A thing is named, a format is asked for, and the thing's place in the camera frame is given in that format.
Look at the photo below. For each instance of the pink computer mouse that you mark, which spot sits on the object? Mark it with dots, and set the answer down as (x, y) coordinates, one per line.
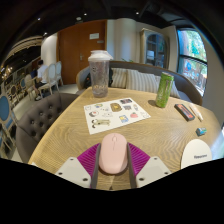
(113, 153)

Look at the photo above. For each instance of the white sticker sheet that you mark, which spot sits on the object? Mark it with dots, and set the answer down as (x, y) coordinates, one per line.
(116, 116)

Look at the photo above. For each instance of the black orange flat box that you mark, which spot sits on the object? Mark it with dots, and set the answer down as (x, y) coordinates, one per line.
(184, 112)

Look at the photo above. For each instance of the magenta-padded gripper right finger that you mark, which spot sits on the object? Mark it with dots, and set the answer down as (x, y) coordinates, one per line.
(153, 170)

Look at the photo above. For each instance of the group of dining chairs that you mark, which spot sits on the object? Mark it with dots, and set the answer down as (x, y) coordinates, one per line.
(5, 111)

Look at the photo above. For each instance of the green drink can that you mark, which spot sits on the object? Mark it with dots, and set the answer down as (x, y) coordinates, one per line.
(164, 90)

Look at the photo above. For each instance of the white mouse pad pink cat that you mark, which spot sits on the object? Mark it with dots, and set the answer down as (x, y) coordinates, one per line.
(196, 153)

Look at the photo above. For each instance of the grey tufted armchair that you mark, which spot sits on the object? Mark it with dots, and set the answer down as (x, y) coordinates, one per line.
(40, 120)

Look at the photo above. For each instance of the small teal eraser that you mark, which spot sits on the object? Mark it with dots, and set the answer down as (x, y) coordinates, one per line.
(201, 131)

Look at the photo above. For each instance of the clear shaker bottle white lid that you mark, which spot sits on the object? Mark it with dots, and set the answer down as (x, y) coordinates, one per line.
(99, 76)

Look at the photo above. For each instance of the black framed window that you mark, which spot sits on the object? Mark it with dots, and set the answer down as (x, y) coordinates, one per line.
(192, 60)

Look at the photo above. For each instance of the wooden door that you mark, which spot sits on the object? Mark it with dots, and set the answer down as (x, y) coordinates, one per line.
(73, 53)

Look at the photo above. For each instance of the arched glass cabinet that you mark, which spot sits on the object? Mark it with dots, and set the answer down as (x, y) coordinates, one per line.
(155, 50)

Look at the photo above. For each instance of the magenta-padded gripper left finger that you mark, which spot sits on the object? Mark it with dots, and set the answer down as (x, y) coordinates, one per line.
(71, 170)

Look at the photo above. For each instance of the grey curved sofa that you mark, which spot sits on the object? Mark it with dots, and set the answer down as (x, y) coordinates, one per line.
(186, 88)

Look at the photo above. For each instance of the person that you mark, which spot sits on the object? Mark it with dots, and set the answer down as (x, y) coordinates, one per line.
(41, 73)

